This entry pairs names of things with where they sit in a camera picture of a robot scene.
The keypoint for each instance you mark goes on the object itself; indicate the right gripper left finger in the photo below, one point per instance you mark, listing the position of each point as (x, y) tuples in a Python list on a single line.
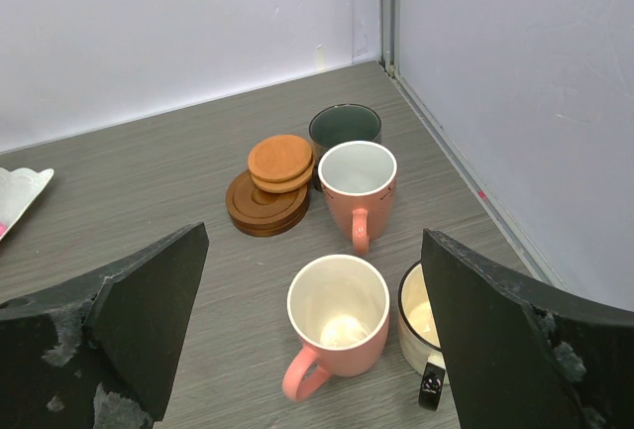
[(101, 350)]

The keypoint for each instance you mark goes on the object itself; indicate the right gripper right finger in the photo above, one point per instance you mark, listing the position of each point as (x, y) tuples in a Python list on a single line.
[(521, 353)]

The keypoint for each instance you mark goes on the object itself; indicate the pink mug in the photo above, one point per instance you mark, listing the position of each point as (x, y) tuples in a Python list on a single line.
[(358, 180), (338, 306)]

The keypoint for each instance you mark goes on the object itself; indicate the stack of wooden coasters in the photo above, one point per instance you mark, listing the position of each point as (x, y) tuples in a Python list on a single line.
[(262, 214)]

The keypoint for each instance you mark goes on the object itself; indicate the light wooden coaster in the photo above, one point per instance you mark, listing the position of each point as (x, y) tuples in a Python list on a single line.
[(279, 158), (285, 186)]

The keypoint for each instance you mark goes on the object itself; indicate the dark green mug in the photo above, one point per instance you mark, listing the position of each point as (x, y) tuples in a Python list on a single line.
[(339, 124)]

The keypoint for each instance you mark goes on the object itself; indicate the cream cup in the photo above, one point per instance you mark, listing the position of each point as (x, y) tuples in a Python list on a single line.
[(418, 338)]

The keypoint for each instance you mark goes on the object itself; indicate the white three-tier serving stand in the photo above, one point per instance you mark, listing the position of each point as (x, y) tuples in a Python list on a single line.
[(19, 189)]

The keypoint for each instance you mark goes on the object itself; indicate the small black ring object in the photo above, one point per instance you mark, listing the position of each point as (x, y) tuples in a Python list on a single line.
[(431, 386)]

